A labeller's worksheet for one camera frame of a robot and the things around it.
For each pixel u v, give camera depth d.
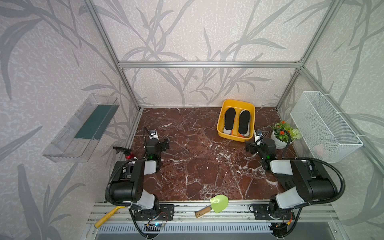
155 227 0.72
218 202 0.77
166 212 0.73
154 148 0.71
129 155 0.83
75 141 0.64
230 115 1.12
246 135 1.02
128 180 0.45
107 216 0.72
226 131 1.02
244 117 1.10
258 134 0.82
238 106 1.20
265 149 0.74
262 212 0.72
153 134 0.80
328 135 0.63
